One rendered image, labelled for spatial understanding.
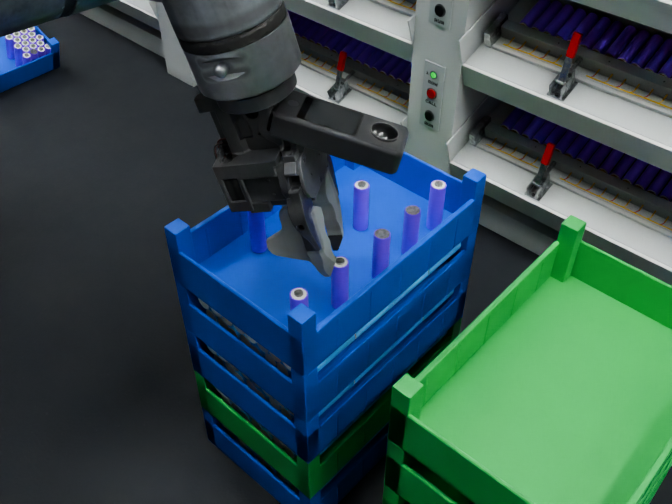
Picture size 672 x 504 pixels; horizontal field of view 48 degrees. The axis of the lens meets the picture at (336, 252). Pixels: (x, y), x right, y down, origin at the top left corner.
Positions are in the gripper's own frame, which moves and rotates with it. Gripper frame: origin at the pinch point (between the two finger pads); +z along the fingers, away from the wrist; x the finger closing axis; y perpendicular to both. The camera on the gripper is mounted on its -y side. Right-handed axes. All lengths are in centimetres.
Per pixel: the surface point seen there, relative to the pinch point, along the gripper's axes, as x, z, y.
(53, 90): -80, 17, 91
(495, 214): -53, 39, -8
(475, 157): -54, 28, -6
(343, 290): 0.7, 4.7, 0.3
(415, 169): -20.4, 5.3, -4.3
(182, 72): -90, 22, 63
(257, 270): -3.1, 4.9, 11.3
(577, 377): 4.6, 13.9, -22.3
